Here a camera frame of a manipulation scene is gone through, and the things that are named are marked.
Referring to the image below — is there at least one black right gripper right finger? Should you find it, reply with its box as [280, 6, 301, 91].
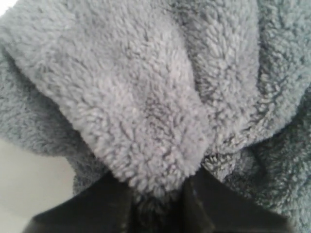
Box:
[182, 168, 293, 233]

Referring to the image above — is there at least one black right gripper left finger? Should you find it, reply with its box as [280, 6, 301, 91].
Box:
[24, 176, 132, 233]

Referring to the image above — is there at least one grey fluffy towel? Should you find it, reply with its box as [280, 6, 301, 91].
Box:
[0, 0, 311, 233]

